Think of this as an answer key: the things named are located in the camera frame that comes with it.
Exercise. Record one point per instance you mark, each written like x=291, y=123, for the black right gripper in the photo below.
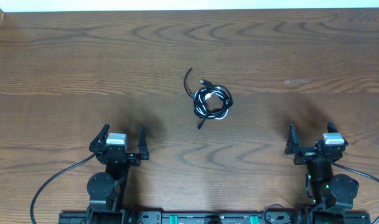
x=293, y=147

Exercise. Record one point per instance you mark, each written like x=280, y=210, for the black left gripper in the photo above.
x=134, y=161

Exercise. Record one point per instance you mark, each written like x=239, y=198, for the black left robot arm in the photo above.
x=106, y=189

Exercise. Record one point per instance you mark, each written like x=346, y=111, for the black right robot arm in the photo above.
x=332, y=194

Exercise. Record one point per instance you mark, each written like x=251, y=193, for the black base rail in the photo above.
x=155, y=217

